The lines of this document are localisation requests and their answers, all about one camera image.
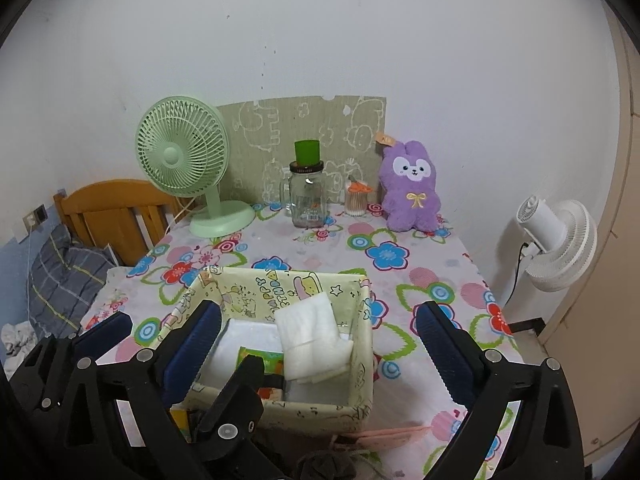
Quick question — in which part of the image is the grey cloth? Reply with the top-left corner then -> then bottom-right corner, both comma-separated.
295,447 -> 381,480

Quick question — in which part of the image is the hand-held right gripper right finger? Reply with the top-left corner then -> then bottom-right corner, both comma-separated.
414,301 -> 585,468

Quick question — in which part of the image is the cream fan cable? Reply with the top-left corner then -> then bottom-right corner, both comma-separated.
165,195 -> 206,233

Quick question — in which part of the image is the purple plush rabbit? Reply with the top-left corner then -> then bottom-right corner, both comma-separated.
376,132 -> 445,233

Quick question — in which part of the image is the green cup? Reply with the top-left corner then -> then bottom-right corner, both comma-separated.
294,139 -> 322,167

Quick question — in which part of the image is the white crumpled cloth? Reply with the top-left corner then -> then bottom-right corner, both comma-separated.
0,322 -> 38,361

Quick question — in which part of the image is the glass mug jar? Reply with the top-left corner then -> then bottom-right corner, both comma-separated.
274,160 -> 327,229

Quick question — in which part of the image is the green cartoon print board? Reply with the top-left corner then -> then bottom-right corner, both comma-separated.
216,94 -> 388,206

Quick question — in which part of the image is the cartoon print fabric box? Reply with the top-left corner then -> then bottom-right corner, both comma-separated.
167,266 -> 376,433

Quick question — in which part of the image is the grey plaid pillow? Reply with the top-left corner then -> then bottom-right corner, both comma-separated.
27,224 -> 118,338

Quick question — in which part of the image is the wall socket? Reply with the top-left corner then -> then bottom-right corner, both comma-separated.
22,204 -> 48,228

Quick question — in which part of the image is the pink cloth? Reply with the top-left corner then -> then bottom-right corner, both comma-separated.
330,422 -> 433,453

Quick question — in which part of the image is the green desk fan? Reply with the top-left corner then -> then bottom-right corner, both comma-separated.
134,96 -> 257,237

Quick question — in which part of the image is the white standing fan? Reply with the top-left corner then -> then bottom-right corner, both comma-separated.
515,196 -> 598,293

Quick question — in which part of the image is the small cup orange lid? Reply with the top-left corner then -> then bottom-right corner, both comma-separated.
344,179 -> 373,217

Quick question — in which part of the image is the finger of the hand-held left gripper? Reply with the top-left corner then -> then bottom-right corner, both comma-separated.
193,355 -> 287,451
73,311 -> 134,360

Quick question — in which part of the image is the black fan cable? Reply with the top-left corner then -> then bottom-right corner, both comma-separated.
505,242 -> 531,311

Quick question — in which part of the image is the white cloth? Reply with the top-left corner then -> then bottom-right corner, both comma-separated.
274,292 -> 355,386
0,322 -> 38,361

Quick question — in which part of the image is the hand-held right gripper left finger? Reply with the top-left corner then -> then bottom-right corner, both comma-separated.
62,301 -> 222,463

